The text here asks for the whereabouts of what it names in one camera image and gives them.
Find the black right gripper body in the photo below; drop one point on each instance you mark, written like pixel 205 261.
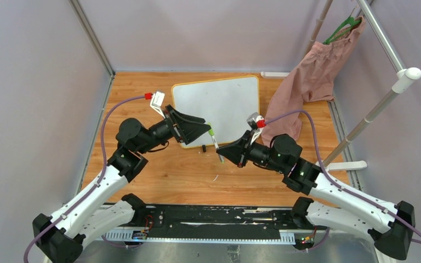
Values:
pixel 253 147

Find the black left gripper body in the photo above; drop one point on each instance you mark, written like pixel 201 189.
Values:
pixel 174 120

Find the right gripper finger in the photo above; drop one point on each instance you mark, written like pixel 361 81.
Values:
pixel 235 158
pixel 238 146

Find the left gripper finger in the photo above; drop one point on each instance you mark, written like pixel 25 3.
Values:
pixel 188 119
pixel 191 132

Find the white green marker pen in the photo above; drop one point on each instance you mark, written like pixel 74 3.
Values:
pixel 214 141

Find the yellow-framed whiteboard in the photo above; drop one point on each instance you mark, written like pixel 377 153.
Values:
pixel 225 104

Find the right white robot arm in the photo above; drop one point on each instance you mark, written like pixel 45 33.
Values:
pixel 328 201

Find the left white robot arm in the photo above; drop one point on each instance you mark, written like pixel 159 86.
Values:
pixel 64 234

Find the pink cloth shorts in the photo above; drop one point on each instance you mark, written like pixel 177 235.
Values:
pixel 313 78

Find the green clothes hanger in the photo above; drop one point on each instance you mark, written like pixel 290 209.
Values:
pixel 343 29

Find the white metal clothes rack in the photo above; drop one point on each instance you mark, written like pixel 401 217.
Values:
pixel 391 145

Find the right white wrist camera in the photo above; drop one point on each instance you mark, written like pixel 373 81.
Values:
pixel 257 124

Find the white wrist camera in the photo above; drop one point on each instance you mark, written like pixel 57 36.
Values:
pixel 257 124
pixel 157 101

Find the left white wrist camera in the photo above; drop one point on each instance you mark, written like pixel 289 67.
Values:
pixel 157 101

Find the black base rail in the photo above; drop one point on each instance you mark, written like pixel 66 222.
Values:
pixel 210 224

